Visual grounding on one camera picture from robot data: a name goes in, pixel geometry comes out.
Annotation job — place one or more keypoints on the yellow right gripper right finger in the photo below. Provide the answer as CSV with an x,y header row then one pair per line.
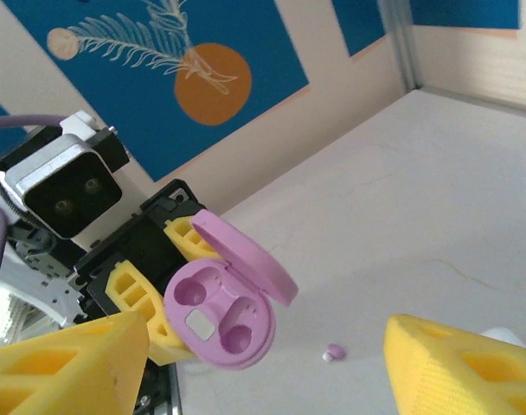
x,y
462,376

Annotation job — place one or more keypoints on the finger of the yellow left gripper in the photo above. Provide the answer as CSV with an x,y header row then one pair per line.
x,y
191,240
142,298

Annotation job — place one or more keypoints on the pink earbud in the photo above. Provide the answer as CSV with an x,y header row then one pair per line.
x,y
334,351

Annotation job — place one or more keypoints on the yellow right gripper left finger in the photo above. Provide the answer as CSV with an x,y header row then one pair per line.
x,y
59,376

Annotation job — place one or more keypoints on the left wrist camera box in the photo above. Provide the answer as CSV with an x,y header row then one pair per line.
x,y
68,194

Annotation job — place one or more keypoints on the pink earbud charging case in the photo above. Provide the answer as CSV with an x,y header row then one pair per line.
x,y
228,311

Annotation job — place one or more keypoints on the aluminium frame post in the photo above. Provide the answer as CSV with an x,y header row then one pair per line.
x,y
403,43

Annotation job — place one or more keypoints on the white earbud charging case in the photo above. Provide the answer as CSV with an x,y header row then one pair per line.
x,y
503,335

